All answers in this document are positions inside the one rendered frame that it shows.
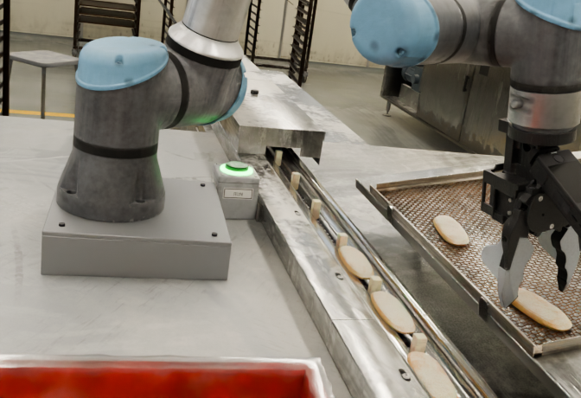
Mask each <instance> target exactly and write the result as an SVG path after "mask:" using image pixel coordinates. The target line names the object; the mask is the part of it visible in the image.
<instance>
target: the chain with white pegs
mask: <svg viewBox="0 0 581 398"><path fill-rule="evenodd" d="M158 2H159V3H160V4H161V5H162V6H163V8H164V10H165V11H166V13H167V14H168V16H169V17H170V19H171V20H172V22H173V23H174V24H176V23H177V21H176V20H175V18H174V17H173V16H172V15H171V14H170V12H169V11H168V9H167V8H166V7H165V5H164V4H163V2H162V1H161V0H158ZM266 149H267V151H268V152H269V154H270V155H271V157H272V158H273V160H274V161H275V163H276V164H277V165H278V167H279V169H280V170H281V171H282V172H283V173H284V175H285V176H286V178H287V179H288V181H289V182H290V184H291V185H292V187H293V188H294V189H295V191H296V192H297V193H298V194H299V196H300V197H301V199H302V200H303V202H304V203H305V205H306V206H307V207H308V209H309V210H310V212H311V213H312V215H313V216H314V217H315V218H316V220H317V221H318V223H319V224H320V225H321V227H322V229H323V230H324V231H325V233H326V234H327V236H328V237H329V238H330V239H331V241H332V242H333V243H334V245H335V247H336V248H337V249H339V248H340V247H343V246H347V242H348V236H347V235H346V234H345V233H338V235H337V240H335V239H334V238H333V236H332V235H331V233H330V232H329V231H328V230H327V228H326V227H325V226H324V224H323V223H322V221H321V220H320V218H319V215H320V209H321V204H322V202H321V201H320V200H319V199H313V200H312V205H311V206H310V205H309V203H308V202H307V201H306V199H305V198H304V197H303V195H302V193H300V191H299V189H298V184H299V178H300V174H299V173H298V172H292V175H291V179H290V177H289V176H288V175H287V173H286V172H285V170H284V169H283V167H282V166H281V160H282V154H283V152H282V151H281V150H275V157H274V155H273V154H272V153H271V151H270V150H269V148H268V147H267V146H266ZM358 279H359V281H360V282H361V283H362V284H363V286H364V287H365V288H366V290H367V292H368V293H369V294H370V296H371V294H372V293H373V292H380V288H381V284H382V279H381V278H380V277H379V276H371V277H370V280H369V285H368V284H367V282H366V281H365V280H364V279H360V278H358ZM396 332H397V331H396ZM397 333H398V335H399V336H400V338H401V339H402V341H403V342H404V343H405V345H406V347H407V348H408V349H409V351H410V352H413V351H417V352H423V353H425V347H426V344H427V337H426V336H425V334H424V333H413V336H412V343H410V342H409V341H408V339H407V338H406V337H405V335H404V334H402V333H399V332H397Z"/></svg>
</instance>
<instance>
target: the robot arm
mask: <svg viewBox="0 0 581 398"><path fill-rule="evenodd" d="M251 1H252V0H188V3H187V7H186V9H185V12H184V16H183V19H182V20H181V21H180V22H178V23H176V24H174V25H172V26H170V27H169V30H168V34H167V36H166V39H165V43H164V44H163V43H161V42H159V41H156V40H153V39H149V38H143V37H135V36H132V37H124V36H114V37H105V38H100V39H97V40H94V41H91V42H89V43H87V44H86V45H85V46H84V47H83V48H82V50H81V51H80V56H79V64H78V69H77V71H76V74H75V79H76V82H77V84H76V98H75V112H74V126H73V149H72V151H71V153H70V156H69V158H68V160H67V163H66V166H65V168H64V170H63V172H62V174H61V178H60V180H59V182H58V185H57V193H56V202H57V204H58V205H59V207H60V208H62V209H63V210H65V211H66V212H68V213H69V214H71V215H76V216H78V217H81V218H85V219H88V220H93V221H104V222H133V221H143V220H147V219H150V218H152V217H155V216H157V215H159V214H160V213H161V212H162V211H163V209H164V201H165V189H164V186H163V179H162V175H161V171H160V167H159V163H158V159H157V148H158V140H159V132H160V130H163V129H169V128H176V127H184V126H191V125H211V124H213V123H215V122H218V121H222V120H224V119H227V118H229V117H230V116H232V115H233V114H234V113H235V112H236V111H237V110H238V109H239V107H240V105H241V104H242V102H243V100H244V98H245V96H246V89H247V77H245V72H246V68H245V65H244V63H243V61H242V58H243V56H244V51H243V49H242V47H241V46H240V45H239V40H238V39H239V34H240V31H241V29H242V27H243V24H244V21H245V19H246V14H247V11H248V9H249V6H250V3H251ZM344 2H345V3H346V5H347V6H348V7H349V9H350V10H351V12H352V14H351V17H350V28H351V35H352V41H353V43H354V45H355V47H356V49H357V50H358V52H359V53H360V54H361V55H362V56H363V57H364V58H366V59H367V60H368V61H371V62H372V63H375V64H379V65H384V66H389V67H413V66H416V65H426V64H429V65H435V64H451V63H463V64H473V65H482V66H491V67H510V68H511V71H510V92H509V102H508V118H507V119H505V118H504V119H499V125H498V131H501V132H505V133H506V145H505V156H504V163H500V164H496V165H495V167H494V168H490V169H486V170H483V178H482V202H481V211H483V212H485V213H486V214H488V215H491V218H492V219H494V220H496V221H498V222H499V223H501V224H504V226H503V229H502V233H501V239H500V241H499V243H498V244H496V245H487V246H485V247H484V248H483V250H482V262H483V263H484V264H485V266H486V267H487V268H488V269H489V271H490V272H491V273H492V274H493V275H494V276H495V277H496V278H497V283H498V295H499V300H500V302H501V306H502V307H504V308H507V307H508V306H509V305H511V304H512V303H513V302H514V301H515V300H516V299H517V298H518V291H519V285H520V283H521V281H522V280H523V271H524V268H525V265H526V263H527V262H528V261H529V260H530V259H531V257H532V254H533V250H534V247H533V244H532V243H531V242H530V240H529V239H528V238H527V237H528V234H529V233H530V234H532V235H534V236H536V237H538V240H539V243H540V245H541V246H542V247H543V248H544V249H545V250H546V251H547V252H548V253H549V254H550V255H551V256H552V257H553V258H554V259H555V260H556V261H555V262H556V264H557V266H558V276H557V280H558V286H559V290H560V291H561V292H564V291H565V290H566V288H567V286H568V285H569V283H570V281H571V277H572V275H573V273H574V271H575V269H576V266H577V263H578V259H579V254H580V251H581V163H580V162H579V161H578V160H577V158H576V157H575V156H574V155H573V154H572V152H571V151H570V150H562V151H560V150H559V145H564V144H570V143H572V142H574V141H575V140H576V136H577V128H578V127H577V125H578V124H580V118H581V0H344ZM498 170H502V171H500V172H496V173H494V172H495V171H498ZM487 183H488V184H490V185H491V186H490V198H489V204H488V203H486V202H485V197H486V185H487ZM545 231H546V232H545Z"/></svg>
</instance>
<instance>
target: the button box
mask: <svg viewBox="0 0 581 398"><path fill-rule="evenodd" d="M222 165H223V164H218V163H216V164H214V165H213V173H212V182H211V183H215V187H216V189H217V193H218V196H219V199H220V205H221V207H222V211H223V214H224V217H225V219H241V220H254V219H255V220H256V222H259V215H260V208H261V205H260V203H259V201H258V194H259V182H260V178H259V176H258V174H257V172H256V171H255V169H254V168H253V167H252V166H251V165H248V166H249V167H250V168H252V174H251V175H247V176H235V175H231V174H227V173H225V172H223V171H222V170H220V167H221V166H222Z"/></svg>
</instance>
